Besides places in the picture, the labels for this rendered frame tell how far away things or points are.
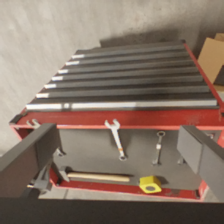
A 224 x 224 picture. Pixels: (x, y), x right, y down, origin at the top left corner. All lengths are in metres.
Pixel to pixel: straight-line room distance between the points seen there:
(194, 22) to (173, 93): 0.83
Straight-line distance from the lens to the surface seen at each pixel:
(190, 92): 0.61
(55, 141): 0.17
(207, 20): 1.38
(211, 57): 1.25
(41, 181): 0.52
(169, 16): 1.32
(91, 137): 0.62
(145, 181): 0.78
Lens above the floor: 1.29
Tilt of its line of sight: 49 degrees down
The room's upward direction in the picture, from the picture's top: 166 degrees counter-clockwise
